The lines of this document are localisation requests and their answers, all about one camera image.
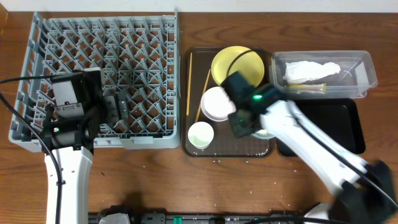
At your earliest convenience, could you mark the yellow plate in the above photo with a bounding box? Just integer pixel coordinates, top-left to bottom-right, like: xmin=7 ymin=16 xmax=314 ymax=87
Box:
xmin=211 ymin=46 xmax=265 ymax=86

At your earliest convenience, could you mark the black waste tray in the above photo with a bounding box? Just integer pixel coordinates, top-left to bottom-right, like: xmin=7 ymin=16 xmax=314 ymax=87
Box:
xmin=295 ymin=98 xmax=366 ymax=154

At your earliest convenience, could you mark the green yellow snack wrapper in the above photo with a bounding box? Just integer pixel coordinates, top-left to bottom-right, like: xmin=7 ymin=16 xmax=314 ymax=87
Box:
xmin=287 ymin=83 xmax=326 ymax=94

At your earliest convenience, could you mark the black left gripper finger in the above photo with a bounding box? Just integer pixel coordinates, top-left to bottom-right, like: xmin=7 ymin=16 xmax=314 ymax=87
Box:
xmin=104 ymin=96 xmax=118 ymax=124
xmin=116 ymin=91 xmax=129 ymax=119

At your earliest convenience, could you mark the dark brown serving tray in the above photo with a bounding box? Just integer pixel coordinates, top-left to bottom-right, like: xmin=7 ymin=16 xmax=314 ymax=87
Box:
xmin=181 ymin=47 xmax=276 ymax=157

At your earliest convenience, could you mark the white napkin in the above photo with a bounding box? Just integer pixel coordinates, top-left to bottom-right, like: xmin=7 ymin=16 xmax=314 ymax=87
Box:
xmin=283 ymin=61 xmax=341 ymax=84

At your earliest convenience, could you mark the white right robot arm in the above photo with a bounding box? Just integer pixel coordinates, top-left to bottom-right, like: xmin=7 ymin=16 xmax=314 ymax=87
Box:
xmin=221 ymin=72 xmax=397 ymax=223

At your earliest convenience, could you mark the pink bowl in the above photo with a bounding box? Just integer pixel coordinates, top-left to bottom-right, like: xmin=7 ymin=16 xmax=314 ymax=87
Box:
xmin=200 ymin=86 xmax=236 ymax=122

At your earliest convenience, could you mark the clear plastic waste bin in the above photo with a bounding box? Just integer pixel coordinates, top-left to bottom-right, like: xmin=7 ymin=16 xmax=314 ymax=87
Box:
xmin=269 ymin=50 xmax=378 ymax=99

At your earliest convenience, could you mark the right wooden chopstick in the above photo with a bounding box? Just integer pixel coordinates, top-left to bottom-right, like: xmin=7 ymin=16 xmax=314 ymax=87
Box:
xmin=194 ymin=68 xmax=212 ymax=123

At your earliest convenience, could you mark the grey plastic dish rack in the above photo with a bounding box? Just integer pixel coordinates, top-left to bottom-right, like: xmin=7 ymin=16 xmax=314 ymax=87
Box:
xmin=9 ymin=13 xmax=180 ymax=152

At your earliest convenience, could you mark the light blue bowl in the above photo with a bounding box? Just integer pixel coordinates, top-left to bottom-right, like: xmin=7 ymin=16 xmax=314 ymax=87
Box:
xmin=251 ymin=129 xmax=274 ymax=140

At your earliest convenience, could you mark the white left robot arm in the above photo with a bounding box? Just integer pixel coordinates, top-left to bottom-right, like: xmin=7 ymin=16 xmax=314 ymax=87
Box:
xmin=40 ymin=67 xmax=126 ymax=223

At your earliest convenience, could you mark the white cup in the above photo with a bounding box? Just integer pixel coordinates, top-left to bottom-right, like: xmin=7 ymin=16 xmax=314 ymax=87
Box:
xmin=187 ymin=121 xmax=215 ymax=150

